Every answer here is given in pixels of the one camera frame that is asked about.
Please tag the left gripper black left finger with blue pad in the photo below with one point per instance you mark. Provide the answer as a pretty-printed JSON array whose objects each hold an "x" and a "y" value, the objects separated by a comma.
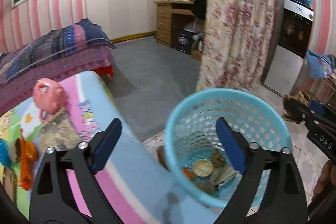
[{"x": 66, "y": 189}]

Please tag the round white plastic lid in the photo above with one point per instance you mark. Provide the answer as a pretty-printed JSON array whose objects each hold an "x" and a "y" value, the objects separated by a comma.
[{"x": 203, "y": 168}]

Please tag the light blue mesh trash basket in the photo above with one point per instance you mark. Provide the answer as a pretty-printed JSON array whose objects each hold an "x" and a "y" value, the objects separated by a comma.
[{"x": 190, "y": 135}]

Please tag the person's hand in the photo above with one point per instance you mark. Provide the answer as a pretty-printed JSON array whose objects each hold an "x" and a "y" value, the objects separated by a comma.
[{"x": 327, "y": 175}]

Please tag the orange crumpled wrapper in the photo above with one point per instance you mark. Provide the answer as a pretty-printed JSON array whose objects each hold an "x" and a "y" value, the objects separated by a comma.
[{"x": 28, "y": 156}]

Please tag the patterned paper packet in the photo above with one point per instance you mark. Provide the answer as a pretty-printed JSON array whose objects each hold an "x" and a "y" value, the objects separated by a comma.
[{"x": 58, "y": 133}]

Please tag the blue floral cloth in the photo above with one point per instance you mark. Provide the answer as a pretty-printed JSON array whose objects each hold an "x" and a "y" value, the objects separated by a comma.
[{"x": 320, "y": 66}]

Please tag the white black fridge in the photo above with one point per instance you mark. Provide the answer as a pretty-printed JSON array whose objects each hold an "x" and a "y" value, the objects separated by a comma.
[{"x": 291, "y": 48}]

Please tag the colourful cartoon table mat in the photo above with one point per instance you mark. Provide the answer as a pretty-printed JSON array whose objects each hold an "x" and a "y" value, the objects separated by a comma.
[{"x": 140, "y": 190}]

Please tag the pink cartoon mug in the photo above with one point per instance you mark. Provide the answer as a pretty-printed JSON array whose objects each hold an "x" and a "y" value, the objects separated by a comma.
[{"x": 49, "y": 97}]

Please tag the bed with purple sheet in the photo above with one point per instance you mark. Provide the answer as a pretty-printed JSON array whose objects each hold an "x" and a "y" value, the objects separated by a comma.
[{"x": 21, "y": 88}]

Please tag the floral beige curtain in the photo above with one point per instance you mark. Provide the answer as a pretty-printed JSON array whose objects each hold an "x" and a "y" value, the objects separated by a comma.
[{"x": 236, "y": 43}]

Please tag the blue plaid quilt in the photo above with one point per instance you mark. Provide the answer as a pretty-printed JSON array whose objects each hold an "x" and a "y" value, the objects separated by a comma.
[{"x": 52, "y": 46}]

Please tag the black box under desk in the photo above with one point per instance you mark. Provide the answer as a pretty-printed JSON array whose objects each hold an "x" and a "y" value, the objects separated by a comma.
[{"x": 185, "y": 41}]

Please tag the wooden desk with drawers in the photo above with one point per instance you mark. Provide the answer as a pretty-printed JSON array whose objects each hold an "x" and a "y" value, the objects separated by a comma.
[{"x": 172, "y": 17}]

